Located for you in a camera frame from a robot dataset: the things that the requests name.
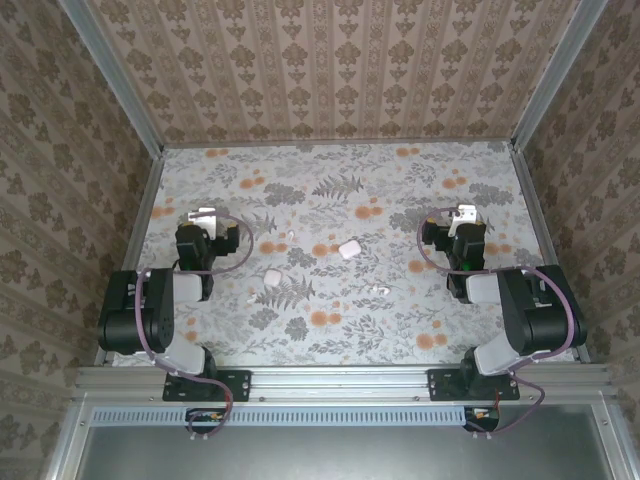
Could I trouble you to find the thin aluminium table edge strip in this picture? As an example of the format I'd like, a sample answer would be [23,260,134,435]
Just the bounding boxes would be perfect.
[160,138,516,149]

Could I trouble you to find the metal lower panel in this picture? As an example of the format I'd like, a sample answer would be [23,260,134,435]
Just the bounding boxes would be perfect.
[74,425,617,480]

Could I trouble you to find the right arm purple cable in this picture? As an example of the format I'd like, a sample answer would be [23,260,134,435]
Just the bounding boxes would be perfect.
[417,207,586,441]

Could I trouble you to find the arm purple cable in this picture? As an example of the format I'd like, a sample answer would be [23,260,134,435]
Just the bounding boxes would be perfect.
[417,207,586,441]
[134,209,256,444]

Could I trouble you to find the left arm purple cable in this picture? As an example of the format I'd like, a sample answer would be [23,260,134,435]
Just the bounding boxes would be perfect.
[134,209,256,444]

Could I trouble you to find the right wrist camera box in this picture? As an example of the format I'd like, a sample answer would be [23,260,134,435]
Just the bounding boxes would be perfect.
[448,204,477,237]

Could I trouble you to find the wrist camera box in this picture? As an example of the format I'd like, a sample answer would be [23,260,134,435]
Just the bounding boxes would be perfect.
[448,204,477,237]
[187,207,220,242]

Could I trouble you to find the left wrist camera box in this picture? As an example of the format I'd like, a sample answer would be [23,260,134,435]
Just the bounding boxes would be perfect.
[187,207,220,242]

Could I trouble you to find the aluminium table side rail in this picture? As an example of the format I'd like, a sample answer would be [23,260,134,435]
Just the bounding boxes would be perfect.
[509,142,594,365]
[93,147,166,366]

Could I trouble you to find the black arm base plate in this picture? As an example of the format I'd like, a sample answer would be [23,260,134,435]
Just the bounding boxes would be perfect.
[428,368,521,403]
[162,368,252,403]

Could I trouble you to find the aluminium frame post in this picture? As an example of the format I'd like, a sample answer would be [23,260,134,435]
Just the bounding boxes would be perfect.
[56,0,166,160]
[509,0,611,154]

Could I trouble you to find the grey slotted cable duct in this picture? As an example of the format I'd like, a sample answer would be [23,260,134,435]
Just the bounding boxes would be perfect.
[92,405,474,428]

